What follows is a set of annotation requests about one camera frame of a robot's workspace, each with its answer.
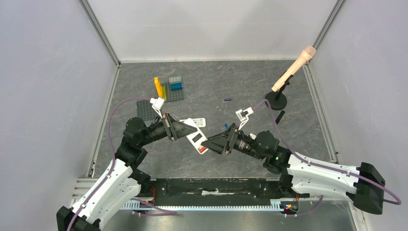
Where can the small black block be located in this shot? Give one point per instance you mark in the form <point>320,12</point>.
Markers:
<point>279,117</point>

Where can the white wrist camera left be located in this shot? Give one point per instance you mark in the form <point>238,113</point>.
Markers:
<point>157,104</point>

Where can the grey brick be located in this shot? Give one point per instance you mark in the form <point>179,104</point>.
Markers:
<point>175,80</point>

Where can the aluminium frame rail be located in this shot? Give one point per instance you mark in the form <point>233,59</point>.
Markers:
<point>91,15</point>

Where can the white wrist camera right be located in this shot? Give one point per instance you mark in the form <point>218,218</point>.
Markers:
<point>243,116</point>

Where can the grey baseplate with bricks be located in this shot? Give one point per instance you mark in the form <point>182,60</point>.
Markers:
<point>172,95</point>

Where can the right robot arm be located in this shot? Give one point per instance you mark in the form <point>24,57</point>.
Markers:
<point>300,174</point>

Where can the white remote with buttons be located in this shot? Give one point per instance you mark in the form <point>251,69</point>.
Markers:
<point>196,122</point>

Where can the black microphone stand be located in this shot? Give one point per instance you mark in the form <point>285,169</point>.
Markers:
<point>277,100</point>

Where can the white remote control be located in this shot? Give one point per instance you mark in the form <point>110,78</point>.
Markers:
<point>196,139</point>

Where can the dark grey brick baseplate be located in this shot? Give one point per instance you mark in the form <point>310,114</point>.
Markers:
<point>145,111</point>

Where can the white cable duct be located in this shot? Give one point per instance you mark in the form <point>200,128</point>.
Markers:
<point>274,206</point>

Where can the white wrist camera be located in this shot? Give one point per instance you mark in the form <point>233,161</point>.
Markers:
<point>243,116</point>
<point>157,104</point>

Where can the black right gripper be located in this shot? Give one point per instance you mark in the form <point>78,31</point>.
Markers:
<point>231,141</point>

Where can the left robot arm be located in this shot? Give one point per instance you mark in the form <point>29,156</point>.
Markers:
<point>122,180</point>

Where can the blue brick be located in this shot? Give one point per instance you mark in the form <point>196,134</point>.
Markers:
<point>176,86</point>

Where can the green brick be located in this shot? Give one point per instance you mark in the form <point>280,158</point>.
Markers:
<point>163,92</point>

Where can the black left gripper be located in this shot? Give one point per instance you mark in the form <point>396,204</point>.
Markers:
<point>181,129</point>

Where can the yellow brick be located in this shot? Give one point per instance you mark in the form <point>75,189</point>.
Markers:
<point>158,87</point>

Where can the pink toy microphone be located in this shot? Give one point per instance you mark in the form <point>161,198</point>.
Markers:
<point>305,56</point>

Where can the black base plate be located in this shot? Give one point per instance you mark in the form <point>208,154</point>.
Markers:
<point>215,191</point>

